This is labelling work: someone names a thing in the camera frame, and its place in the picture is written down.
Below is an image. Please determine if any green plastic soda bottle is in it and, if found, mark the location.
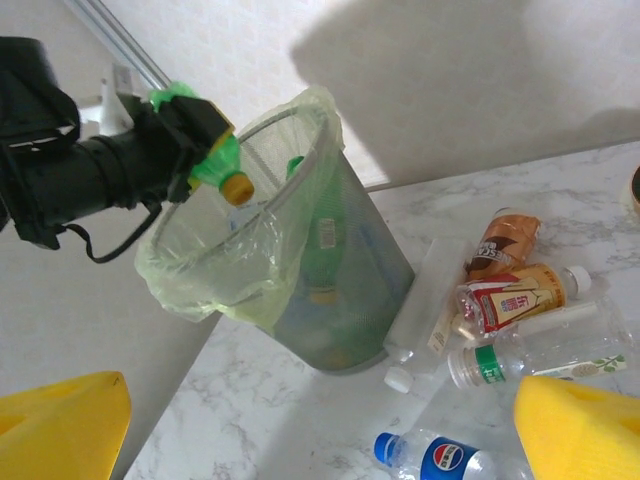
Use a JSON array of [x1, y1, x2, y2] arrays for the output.
[[299, 214, 347, 307], [283, 155, 307, 182], [148, 79, 256, 207]]

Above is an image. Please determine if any frosted bottle white cap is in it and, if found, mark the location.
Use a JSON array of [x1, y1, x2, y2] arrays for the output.
[[383, 237, 471, 392]]

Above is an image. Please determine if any clear bottle white cap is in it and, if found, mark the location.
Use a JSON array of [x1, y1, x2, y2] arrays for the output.
[[447, 294, 634, 391]]

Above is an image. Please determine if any grey mesh waste bin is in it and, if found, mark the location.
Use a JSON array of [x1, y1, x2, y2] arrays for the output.
[[134, 102, 417, 377]]

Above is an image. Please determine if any pale green bin liner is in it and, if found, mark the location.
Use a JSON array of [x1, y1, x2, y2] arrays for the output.
[[133, 83, 347, 334]]

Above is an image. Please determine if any clear bottle blue label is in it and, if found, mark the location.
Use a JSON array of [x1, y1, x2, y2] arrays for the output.
[[373, 430, 536, 480]]

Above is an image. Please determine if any thin black left gripper cable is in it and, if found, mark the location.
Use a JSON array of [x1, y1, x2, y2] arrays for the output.
[[63, 199, 162, 264]]

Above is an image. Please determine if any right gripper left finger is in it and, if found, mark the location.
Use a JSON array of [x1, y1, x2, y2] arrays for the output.
[[0, 370, 134, 480]]

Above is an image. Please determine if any brown Nescafe coffee bottle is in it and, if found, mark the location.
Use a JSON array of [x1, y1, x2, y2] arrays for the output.
[[464, 207, 544, 284]]

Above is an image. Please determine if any orange milk tea bottle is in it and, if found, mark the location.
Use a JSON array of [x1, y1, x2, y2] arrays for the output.
[[452, 263, 594, 341]]

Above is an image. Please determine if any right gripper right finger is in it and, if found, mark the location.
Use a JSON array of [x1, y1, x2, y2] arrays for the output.
[[514, 375, 640, 480]]

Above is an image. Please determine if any aluminium frame post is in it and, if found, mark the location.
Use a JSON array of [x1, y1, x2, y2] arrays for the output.
[[62, 0, 176, 99]]

